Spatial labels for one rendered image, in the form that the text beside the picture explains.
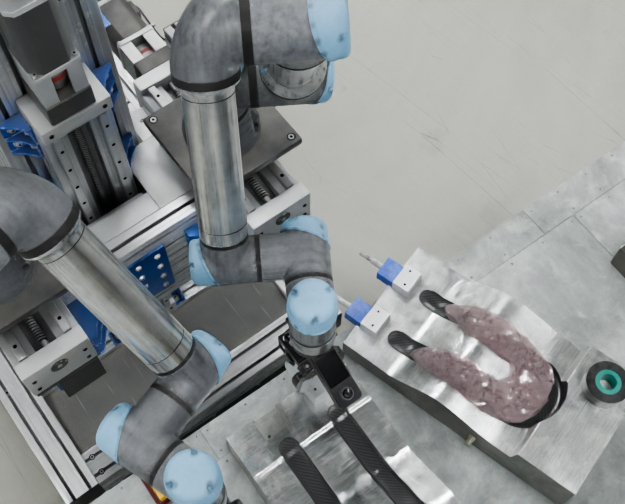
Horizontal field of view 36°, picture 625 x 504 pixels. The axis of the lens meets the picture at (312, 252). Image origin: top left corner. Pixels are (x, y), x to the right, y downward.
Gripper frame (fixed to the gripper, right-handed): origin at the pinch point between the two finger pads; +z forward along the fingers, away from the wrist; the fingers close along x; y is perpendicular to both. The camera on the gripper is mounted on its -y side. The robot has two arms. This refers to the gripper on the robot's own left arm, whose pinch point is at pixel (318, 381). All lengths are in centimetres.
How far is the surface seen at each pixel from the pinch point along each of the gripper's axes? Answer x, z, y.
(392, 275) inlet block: -26.0, 7.0, 10.8
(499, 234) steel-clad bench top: -52, 14, 7
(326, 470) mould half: 7.7, 4.6, -13.0
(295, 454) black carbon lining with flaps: 10.5, 4.9, -7.4
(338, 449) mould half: 3.7, 4.6, -11.2
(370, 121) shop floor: -83, 96, 84
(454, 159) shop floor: -96, 96, 57
